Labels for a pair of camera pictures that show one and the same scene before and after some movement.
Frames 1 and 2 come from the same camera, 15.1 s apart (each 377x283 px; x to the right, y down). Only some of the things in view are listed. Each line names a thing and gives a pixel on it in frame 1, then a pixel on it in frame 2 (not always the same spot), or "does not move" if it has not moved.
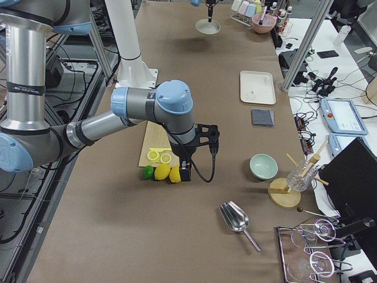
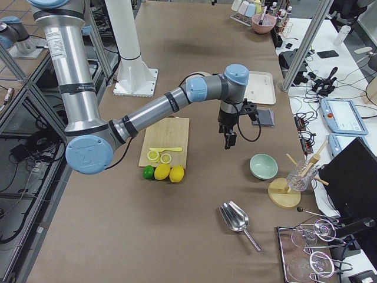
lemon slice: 154,156 does not move
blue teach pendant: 338,142 does not move
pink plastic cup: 243,7 does not move
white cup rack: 242,18 does not move
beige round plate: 204,27 -> 199,73
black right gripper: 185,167 -> 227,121
